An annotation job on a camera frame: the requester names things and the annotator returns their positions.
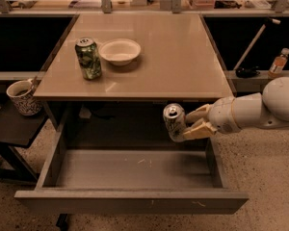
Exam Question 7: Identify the white 7up soda can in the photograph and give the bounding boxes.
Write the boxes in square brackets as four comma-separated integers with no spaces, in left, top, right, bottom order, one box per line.
[163,103,187,142]

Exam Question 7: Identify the green soda can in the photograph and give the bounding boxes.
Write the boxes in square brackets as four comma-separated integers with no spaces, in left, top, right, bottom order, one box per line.
[75,37,102,80]

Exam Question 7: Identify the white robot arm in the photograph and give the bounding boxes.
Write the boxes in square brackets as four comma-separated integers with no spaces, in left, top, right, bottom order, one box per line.
[182,77,289,141]

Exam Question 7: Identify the grey open top drawer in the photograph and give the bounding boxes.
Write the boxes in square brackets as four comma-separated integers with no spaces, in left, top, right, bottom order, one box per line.
[13,114,249,216]

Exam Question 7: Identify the grey cabinet desk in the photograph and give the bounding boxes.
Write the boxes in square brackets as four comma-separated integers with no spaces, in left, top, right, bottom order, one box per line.
[35,13,232,150]

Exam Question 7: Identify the orange drink bottle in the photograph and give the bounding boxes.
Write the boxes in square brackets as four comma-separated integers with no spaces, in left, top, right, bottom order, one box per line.
[268,48,289,78]

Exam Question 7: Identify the dark side stool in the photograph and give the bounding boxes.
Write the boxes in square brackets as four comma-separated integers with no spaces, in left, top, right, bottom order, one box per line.
[0,101,48,182]

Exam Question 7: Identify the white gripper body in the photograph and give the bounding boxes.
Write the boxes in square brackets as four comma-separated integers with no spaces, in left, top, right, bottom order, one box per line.
[208,97,240,134]

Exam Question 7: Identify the black object on shelf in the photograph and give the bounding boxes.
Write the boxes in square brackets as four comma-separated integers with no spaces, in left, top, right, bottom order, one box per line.
[235,67,260,78]

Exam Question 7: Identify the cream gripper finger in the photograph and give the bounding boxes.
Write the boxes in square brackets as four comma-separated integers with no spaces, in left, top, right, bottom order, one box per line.
[186,104,211,123]
[183,118,217,141]

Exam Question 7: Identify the white paper bowl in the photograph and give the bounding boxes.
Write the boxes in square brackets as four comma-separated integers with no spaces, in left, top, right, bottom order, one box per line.
[98,38,141,66]

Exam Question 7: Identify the patterned paper cup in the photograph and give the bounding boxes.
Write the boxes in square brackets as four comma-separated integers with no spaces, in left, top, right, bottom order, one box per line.
[6,79,42,116]

